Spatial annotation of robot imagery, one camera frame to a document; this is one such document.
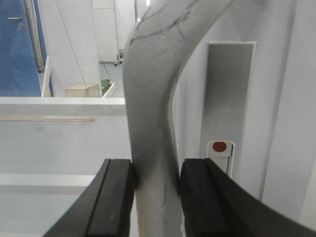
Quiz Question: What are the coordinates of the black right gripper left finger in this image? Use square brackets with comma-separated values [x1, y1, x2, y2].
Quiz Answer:
[45, 159, 134, 237]

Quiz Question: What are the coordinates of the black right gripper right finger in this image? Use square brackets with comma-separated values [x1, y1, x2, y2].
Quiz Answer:
[180, 158, 316, 237]

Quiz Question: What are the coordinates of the white framed sliding glass door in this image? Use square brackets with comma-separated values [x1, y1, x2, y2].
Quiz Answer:
[0, 0, 316, 237]

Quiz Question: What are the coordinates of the grey curved door handle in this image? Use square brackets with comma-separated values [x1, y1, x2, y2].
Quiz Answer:
[123, 0, 230, 237]

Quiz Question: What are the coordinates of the door lock latch plate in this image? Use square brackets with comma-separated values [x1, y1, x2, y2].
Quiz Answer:
[206, 141, 235, 178]

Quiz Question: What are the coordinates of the blue door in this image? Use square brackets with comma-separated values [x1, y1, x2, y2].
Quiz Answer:
[0, 0, 47, 97]

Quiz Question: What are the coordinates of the white planter box with plants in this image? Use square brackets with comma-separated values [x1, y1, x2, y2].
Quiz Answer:
[101, 79, 116, 98]

